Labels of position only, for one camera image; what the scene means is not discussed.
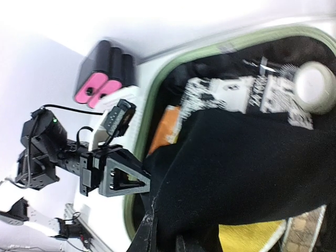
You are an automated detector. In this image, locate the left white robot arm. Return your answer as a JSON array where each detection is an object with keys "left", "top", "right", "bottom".
[{"left": 7, "top": 106, "right": 150, "bottom": 197}]

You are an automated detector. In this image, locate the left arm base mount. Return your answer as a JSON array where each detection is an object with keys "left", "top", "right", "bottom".
[{"left": 53, "top": 218, "right": 92, "bottom": 243}]

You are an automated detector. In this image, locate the white perforated plastic basket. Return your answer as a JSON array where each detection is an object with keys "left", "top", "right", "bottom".
[{"left": 89, "top": 86, "right": 140, "bottom": 150}]

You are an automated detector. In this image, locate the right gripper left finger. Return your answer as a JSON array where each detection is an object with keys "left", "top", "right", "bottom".
[{"left": 128, "top": 210, "right": 158, "bottom": 252}]

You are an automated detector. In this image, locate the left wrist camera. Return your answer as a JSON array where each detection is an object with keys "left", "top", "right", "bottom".
[{"left": 89, "top": 99, "right": 137, "bottom": 150}]

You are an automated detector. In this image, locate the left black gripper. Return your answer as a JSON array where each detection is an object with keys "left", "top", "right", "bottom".
[{"left": 57, "top": 141, "right": 151, "bottom": 197}]

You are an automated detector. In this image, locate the aluminium front rail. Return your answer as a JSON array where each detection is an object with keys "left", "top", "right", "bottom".
[{"left": 64, "top": 203, "right": 112, "bottom": 251}]

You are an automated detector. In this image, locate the newspaper print garment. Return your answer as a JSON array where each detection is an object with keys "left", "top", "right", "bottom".
[{"left": 176, "top": 75, "right": 313, "bottom": 130}]

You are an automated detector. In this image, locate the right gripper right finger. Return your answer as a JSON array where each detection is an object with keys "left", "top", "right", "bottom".
[{"left": 175, "top": 235, "right": 193, "bottom": 252}]

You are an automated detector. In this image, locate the black brush in suitcase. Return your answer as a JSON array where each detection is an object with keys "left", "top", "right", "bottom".
[{"left": 242, "top": 57, "right": 299, "bottom": 80}]

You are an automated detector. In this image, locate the orange snack bag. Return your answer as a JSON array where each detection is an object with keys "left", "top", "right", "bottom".
[{"left": 148, "top": 105, "right": 180, "bottom": 155}]

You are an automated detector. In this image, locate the white round jar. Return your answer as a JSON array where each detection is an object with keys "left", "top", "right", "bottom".
[{"left": 293, "top": 61, "right": 335, "bottom": 115}]

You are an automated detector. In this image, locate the green hard-shell suitcase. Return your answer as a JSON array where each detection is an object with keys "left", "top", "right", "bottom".
[{"left": 134, "top": 26, "right": 335, "bottom": 251}]

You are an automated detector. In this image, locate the black item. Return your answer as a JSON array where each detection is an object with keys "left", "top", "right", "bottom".
[{"left": 143, "top": 109, "right": 335, "bottom": 251}]

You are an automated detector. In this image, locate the black pink drawer organizer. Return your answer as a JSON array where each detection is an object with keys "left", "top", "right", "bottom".
[{"left": 73, "top": 40, "right": 136, "bottom": 108}]

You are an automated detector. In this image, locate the yellow towel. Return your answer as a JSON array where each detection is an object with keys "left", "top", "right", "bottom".
[{"left": 218, "top": 220, "right": 287, "bottom": 252}]

